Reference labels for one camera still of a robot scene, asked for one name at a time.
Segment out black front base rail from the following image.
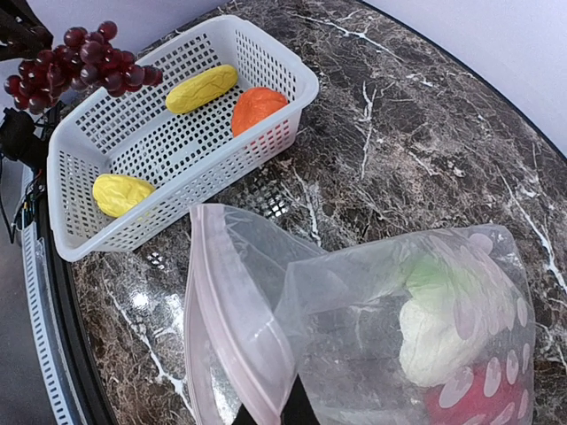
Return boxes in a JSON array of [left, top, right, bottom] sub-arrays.
[[35, 195, 116, 424]]

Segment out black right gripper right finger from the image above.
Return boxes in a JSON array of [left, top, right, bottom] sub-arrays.
[[285, 376, 320, 425]]

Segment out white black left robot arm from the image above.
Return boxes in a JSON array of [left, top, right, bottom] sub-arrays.
[[1, 0, 53, 169]]

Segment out clear pink-dotted zip bag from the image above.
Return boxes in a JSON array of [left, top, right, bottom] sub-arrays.
[[184, 204, 535, 424]]

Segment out white slotted cable duct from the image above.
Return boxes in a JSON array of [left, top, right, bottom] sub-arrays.
[[21, 224, 81, 424]]

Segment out white perforated plastic basket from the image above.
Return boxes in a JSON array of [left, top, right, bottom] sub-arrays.
[[46, 15, 319, 262]]

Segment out orange toy fruit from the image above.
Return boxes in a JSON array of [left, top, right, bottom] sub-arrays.
[[231, 87, 288, 137]]

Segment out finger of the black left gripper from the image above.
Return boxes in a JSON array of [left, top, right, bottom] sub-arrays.
[[0, 0, 53, 60]]

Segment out white green toy cauliflower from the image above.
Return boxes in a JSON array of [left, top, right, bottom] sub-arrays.
[[399, 257, 490, 387]]

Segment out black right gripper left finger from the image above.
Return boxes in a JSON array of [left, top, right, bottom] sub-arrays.
[[234, 404, 258, 425]]

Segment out large yellow toy fruit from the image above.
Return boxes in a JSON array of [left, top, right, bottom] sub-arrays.
[[92, 174, 155, 218]]

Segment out small yellow toy fruit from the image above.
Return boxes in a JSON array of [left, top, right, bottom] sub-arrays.
[[166, 65, 238, 114]]

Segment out dark red toy grapes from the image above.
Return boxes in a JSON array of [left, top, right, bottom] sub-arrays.
[[4, 20, 163, 115]]

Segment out red toy bell pepper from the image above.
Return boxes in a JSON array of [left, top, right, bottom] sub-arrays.
[[423, 366, 531, 424]]

